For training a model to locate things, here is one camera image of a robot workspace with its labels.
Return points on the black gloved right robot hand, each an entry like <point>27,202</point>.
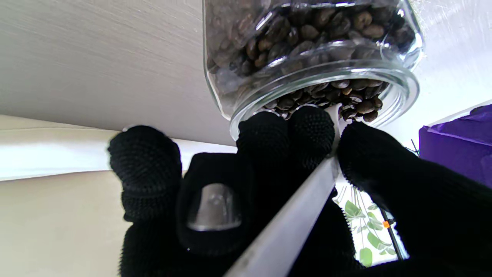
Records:
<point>442,215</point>

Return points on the purple coffee jar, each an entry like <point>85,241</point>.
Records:
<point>461,146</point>

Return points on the white plastic spoon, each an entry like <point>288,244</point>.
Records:
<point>284,231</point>

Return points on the glass jar of coffee beans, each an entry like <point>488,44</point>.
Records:
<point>307,30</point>

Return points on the thin black stand pole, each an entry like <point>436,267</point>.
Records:
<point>396,240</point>

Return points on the broad leaf potted plant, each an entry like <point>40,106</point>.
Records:
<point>374,240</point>

